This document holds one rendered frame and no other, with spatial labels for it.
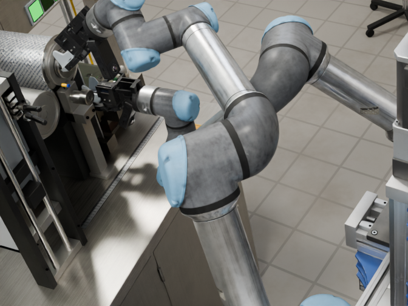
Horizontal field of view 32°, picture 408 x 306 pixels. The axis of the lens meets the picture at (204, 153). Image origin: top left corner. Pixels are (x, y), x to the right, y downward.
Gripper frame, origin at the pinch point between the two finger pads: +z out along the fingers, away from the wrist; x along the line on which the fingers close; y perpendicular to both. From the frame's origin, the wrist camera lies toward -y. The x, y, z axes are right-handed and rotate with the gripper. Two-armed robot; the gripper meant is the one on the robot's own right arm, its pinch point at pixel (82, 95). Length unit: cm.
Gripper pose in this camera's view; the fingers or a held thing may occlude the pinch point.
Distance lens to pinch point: 203.0
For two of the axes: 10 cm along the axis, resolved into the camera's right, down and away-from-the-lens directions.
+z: -8.9, -1.7, 4.2
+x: -4.2, 6.6, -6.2
